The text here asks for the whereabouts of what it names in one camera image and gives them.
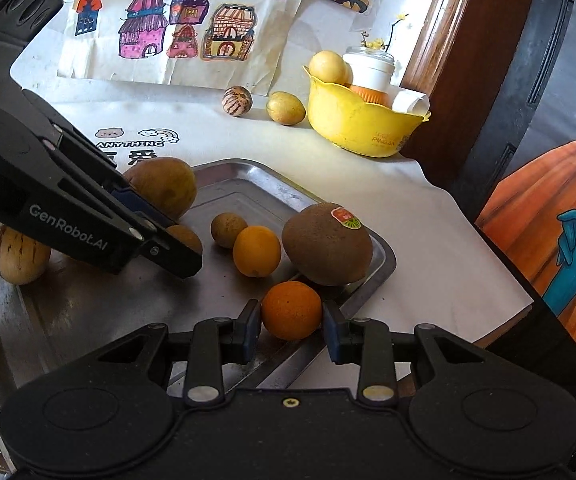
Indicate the metal tray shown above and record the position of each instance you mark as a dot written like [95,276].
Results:
[118,305]

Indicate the orange painted panel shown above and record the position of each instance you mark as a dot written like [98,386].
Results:
[542,210]

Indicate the brown oval fruit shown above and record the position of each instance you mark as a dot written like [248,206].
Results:
[165,182]

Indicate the coloured houses drawing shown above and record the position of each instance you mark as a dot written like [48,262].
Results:
[178,15]

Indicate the small striped pepino melon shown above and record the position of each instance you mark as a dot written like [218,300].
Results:
[237,101]

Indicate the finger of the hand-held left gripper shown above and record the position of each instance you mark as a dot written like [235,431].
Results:
[133,202]
[178,260]

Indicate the brown wooden frame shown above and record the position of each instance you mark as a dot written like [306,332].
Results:
[462,50]

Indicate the white printed tablecloth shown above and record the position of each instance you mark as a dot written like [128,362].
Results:
[442,240]

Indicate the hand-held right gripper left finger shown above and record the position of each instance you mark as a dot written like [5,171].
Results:
[248,332]

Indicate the orange ribbed cup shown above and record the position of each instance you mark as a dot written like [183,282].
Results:
[367,95]

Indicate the rolled white paper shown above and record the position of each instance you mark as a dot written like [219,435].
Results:
[410,101]

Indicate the yellow plastic bowl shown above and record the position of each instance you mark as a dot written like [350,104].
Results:
[357,125]

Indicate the round orange mandarin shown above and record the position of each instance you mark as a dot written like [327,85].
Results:
[291,310]

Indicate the kiwi with red sticker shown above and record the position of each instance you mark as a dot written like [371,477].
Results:
[328,250]

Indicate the brown longan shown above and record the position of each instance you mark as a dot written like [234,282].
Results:
[228,230]
[188,236]

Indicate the small oval orange citrus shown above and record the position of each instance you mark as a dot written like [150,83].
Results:
[257,251]

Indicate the white jar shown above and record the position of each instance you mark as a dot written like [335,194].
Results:
[370,67]

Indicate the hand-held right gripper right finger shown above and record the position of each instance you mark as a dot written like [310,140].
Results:
[333,335]

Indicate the yellow round fruit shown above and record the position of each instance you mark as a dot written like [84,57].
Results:
[327,66]

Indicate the yellow-green round fruit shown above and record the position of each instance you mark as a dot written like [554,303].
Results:
[286,107]

